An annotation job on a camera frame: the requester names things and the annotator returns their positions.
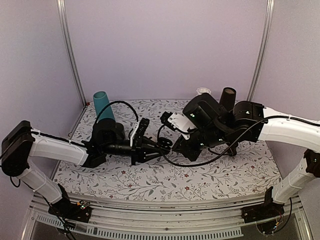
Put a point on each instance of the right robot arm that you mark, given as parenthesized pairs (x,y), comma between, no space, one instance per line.
(207,123)

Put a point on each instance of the left aluminium frame post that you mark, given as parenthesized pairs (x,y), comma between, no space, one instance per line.
(61,8)

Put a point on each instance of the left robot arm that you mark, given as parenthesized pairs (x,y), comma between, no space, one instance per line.
(107,138)

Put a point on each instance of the dark grey mug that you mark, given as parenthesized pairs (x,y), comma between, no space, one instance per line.
(120,131)

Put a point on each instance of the black tapered vase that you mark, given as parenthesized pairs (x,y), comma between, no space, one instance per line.
(228,98)

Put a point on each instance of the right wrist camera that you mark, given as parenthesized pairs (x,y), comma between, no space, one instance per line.
(178,122)

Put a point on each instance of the black glossy charging case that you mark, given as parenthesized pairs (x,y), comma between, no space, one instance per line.
(164,143)

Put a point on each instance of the aluminium front rail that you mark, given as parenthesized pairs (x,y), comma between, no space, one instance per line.
(217,219)

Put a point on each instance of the white ribbed vase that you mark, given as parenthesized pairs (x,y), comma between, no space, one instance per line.
(202,90)

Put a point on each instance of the right aluminium frame post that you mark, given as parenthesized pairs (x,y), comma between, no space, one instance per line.
(268,18)

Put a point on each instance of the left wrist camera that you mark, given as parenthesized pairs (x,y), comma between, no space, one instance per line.
(138,131)

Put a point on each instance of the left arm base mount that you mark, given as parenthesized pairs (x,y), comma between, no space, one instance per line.
(64,208)

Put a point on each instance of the black open earbud case right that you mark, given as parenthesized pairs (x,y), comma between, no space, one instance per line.
(232,152)

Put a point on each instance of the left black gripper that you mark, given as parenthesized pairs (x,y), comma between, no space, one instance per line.
(139,153)

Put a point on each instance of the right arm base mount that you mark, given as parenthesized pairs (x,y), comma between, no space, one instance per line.
(262,211)

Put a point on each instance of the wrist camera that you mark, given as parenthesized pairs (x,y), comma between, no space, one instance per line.
(178,122)
(138,131)

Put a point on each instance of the teal tapered vase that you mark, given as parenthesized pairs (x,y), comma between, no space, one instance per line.
(100,100)

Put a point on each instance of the floral patterned table mat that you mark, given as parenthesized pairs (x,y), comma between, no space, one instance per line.
(174,178)

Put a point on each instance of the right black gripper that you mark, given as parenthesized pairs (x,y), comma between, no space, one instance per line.
(191,154)

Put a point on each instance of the aluminium frame post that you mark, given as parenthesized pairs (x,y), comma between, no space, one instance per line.
(268,18)
(61,8)

